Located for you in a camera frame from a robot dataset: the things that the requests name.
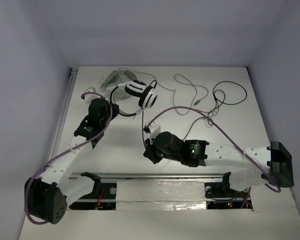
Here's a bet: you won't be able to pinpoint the black white headphones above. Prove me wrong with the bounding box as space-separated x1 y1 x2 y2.
109 79 158 117

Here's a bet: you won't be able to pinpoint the black headphone cable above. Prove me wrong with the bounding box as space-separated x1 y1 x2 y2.
139 79 248 151

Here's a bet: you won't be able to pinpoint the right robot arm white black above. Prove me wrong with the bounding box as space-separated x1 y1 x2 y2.
143 131 294 197

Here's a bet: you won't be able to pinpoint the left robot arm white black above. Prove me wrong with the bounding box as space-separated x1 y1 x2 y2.
24 98 119 225

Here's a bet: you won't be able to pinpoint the grey white headphones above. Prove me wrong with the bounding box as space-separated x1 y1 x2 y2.
99 69 137 100

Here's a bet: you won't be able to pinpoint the white foam block with tape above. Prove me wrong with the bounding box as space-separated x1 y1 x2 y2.
115 179 207 211

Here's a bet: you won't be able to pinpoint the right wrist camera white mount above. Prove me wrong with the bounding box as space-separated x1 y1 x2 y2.
143 122 161 140

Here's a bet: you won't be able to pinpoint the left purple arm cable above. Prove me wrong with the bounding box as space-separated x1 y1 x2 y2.
23 92 114 225

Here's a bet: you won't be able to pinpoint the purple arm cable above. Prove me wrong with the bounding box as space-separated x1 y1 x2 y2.
144 106 282 193
23 92 114 225

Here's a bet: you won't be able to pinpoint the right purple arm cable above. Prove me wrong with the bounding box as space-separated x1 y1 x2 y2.
144 106 282 193

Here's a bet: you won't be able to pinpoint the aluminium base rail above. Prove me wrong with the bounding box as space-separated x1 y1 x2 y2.
72 172 231 181

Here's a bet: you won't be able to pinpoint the grey headphone cable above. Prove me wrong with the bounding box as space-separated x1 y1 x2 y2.
137 72 210 116

